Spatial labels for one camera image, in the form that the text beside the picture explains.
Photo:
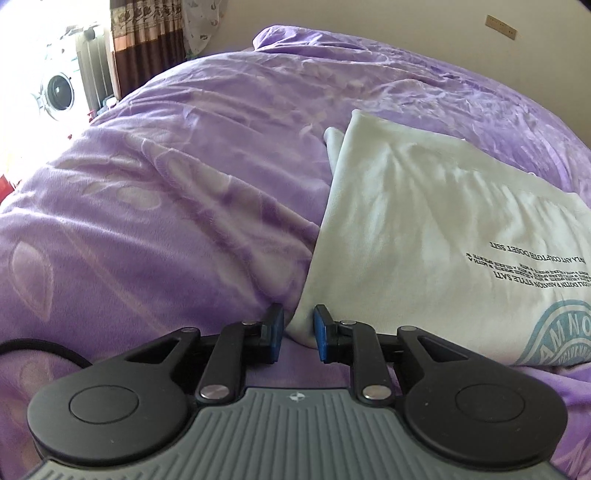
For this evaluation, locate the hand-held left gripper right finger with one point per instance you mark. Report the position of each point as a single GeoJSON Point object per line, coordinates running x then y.
{"type": "Point", "coordinates": [321, 337]}

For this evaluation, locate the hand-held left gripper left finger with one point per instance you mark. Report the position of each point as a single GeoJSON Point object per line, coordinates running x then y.
{"type": "Point", "coordinates": [275, 337]}

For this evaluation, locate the white printed sweatshirt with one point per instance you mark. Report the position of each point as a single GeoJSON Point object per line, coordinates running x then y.
{"type": "Point", "coordinates": [415, 221]}

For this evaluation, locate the purple patterned blanket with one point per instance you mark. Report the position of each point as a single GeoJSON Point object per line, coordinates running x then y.
{"type": "Point", "coordinates": [161, 207]}

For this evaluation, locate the red item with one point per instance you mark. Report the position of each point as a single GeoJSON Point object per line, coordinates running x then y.
{"type": "Point", "coordinates": [3, 187]}

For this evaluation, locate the brown striped curtain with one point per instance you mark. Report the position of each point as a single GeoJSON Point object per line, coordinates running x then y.
{"type": "Point", "coordinates": [138, 46]}

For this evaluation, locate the patterned cloth cover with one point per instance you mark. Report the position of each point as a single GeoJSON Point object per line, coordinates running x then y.
{"type": "Point", "coordinates": [203, 23]}

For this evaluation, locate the white washing machine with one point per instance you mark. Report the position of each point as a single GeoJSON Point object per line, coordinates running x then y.
{"type": "Point", "coordinates": [57, 91]}

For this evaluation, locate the wall socket plate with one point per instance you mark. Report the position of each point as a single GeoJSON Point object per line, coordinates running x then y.
{"type": "Point", "coordinates": [501, 26]}

